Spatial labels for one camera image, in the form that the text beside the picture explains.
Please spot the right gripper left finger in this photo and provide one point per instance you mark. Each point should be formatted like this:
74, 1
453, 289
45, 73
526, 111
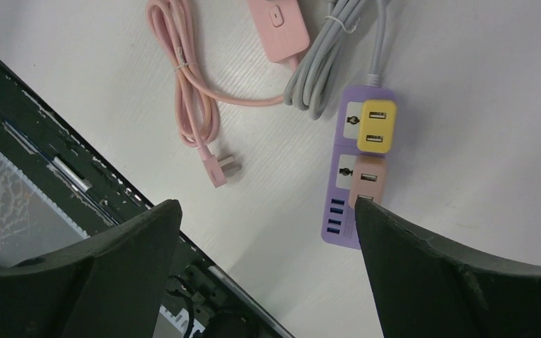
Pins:
108, 285

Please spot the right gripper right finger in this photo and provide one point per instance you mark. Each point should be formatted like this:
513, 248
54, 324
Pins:
426, 285

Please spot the purple power strip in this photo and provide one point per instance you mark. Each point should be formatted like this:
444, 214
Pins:
339, 225

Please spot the pink adapter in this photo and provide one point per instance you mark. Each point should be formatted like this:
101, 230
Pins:
369, 178

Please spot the yellow adapter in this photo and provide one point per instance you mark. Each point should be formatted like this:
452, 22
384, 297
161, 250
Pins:
377, 122

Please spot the pink power strip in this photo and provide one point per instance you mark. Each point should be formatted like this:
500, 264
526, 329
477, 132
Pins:
281, 28

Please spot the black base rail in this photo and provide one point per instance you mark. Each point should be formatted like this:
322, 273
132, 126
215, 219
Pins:
56, 190

